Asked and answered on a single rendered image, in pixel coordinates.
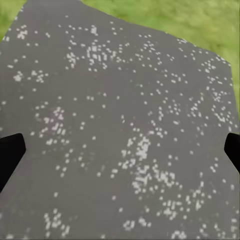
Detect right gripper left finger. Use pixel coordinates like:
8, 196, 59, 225
0, 133, 26, 193

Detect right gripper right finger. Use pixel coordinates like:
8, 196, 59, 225
224, 132, 240, 173

